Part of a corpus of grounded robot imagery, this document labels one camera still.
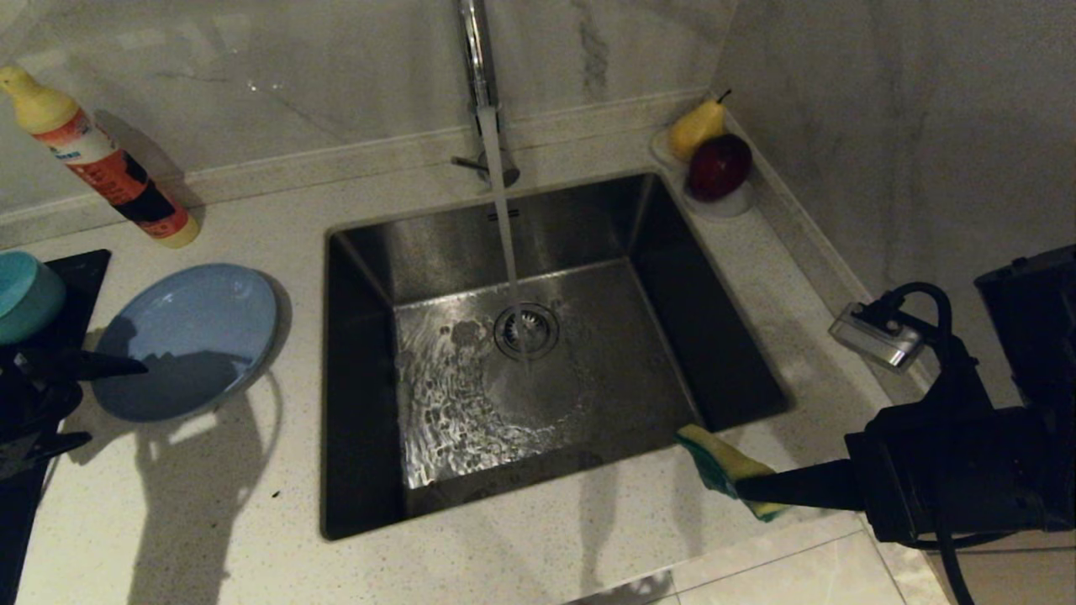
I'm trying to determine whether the teal plastic bowl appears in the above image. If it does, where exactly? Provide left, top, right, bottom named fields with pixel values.
left=0, top=250, right=68, bottom=347

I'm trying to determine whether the yellow sponge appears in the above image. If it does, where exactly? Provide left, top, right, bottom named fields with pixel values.
left=675, top=423, right=793, bottom=523

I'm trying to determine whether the light blue plate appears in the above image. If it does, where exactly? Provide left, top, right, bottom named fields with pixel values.
left=92, top=262, right=281, bottom=423

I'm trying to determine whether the orange-label dish soap bottle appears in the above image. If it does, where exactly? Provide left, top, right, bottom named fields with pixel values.
left=0, top=66, right=202, bottom=250

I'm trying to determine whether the chrome faucet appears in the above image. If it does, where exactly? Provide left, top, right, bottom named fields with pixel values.
left=451, top=0, right=522, bottom=191

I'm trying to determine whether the metal sink drain strainer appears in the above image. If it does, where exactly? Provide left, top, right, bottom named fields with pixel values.
left=493, top=303, right=561, bottom=363

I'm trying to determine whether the stainless steel sink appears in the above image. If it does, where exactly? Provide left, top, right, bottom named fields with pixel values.
left=319, top=172, right=795, bottom=541

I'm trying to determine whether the black induction cooktop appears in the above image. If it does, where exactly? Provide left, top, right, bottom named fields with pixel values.
left=0, top=250, right=112, bottom=605

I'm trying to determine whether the white fruit dish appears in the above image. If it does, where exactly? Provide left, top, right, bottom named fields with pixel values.
left=651, top=130, right=756, bottom=221

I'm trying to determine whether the dark red apple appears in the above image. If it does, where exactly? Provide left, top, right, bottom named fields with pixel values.
left=688, top=133, right=754, bottom=204

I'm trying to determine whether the yellow pear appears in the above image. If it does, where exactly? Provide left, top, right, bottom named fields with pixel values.
left=670, top=89, right=732, bottom=164

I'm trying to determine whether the black cable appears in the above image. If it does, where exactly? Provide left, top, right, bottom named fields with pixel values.
left=857, top=281, right=1010, bottom=605

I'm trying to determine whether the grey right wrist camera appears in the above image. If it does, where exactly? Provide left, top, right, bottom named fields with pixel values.
left=829, top=302, right=926, bottom=374

